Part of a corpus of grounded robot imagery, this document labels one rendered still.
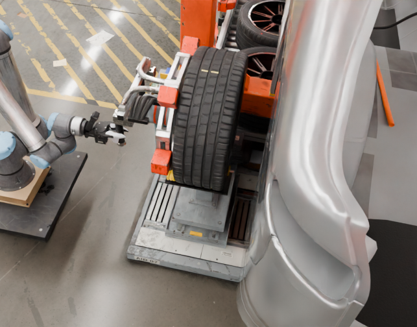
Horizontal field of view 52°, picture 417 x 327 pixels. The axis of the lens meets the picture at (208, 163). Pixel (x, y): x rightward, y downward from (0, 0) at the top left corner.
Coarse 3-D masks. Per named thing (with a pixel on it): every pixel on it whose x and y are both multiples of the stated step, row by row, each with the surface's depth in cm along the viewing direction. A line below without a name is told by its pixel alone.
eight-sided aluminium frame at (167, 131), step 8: (176, 56) 192; (184, 56) 192; (192, 56) 200; (176, 64) 189; (184, 64) 189; (184, 72) 188; (168, 80) 182; (176, 80) 182; (160, 112) 182; (160, 120) 182; (168, 120) 182; (160, 128) 182; (168, 128) 182; (160, 136) 183; (168, 136) 182; (160, 144) 188; (168, 144) 185
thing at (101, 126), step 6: (84, 120) 203; (84, 126) 201; (96, 126) 201; (102, 126) 201; (108, 126) 202; (84, 132) 203; (90, 132) 204; (96, 132) 200; (96, 138) 203; (102, 138) 203
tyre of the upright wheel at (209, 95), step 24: (216, 48) 196; (192, 72) 178; (216, 72) 178; (240, 72) 179; (192, 96) 175; (216, 96) 174; (192, 120) 175; (216, 120) 174; (192, 144) 178; (216, 144) 177; (192, 168) 186; (216, 168) 182
